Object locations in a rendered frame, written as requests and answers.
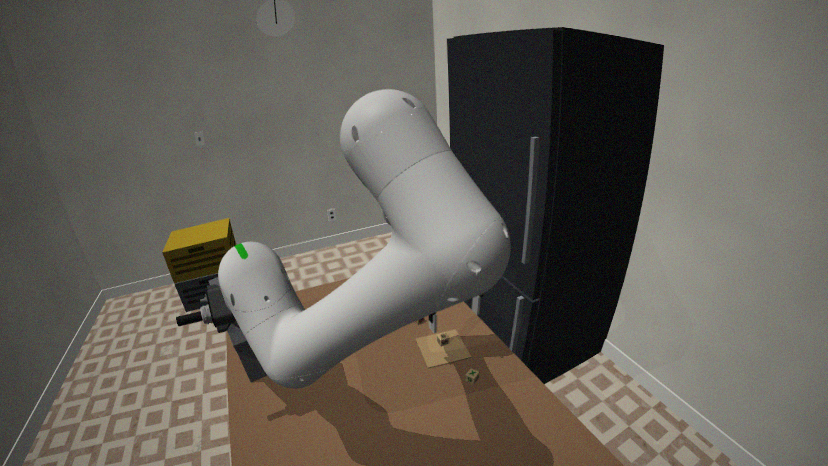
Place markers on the beige flat mat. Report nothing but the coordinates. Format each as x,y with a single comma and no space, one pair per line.
435,355

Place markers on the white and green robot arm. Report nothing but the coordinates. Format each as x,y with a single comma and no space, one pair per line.
448,245

